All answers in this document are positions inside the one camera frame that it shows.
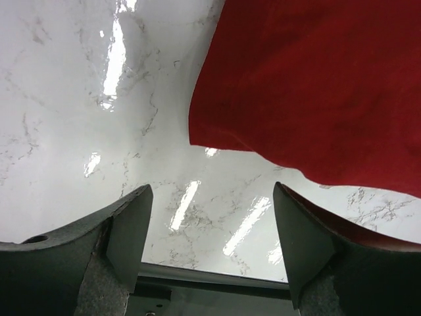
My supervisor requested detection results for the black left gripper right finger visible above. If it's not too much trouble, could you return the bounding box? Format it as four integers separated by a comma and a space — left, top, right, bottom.
273, 182, 420, 315

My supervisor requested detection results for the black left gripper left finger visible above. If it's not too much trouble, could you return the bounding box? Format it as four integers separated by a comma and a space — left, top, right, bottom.
1, 185, 153, 315

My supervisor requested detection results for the dark red t shirt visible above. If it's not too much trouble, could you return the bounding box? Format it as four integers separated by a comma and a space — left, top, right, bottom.
189, 0, 420, 197

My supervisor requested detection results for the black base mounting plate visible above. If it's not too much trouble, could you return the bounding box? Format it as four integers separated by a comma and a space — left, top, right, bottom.
126, 263, 299, 316

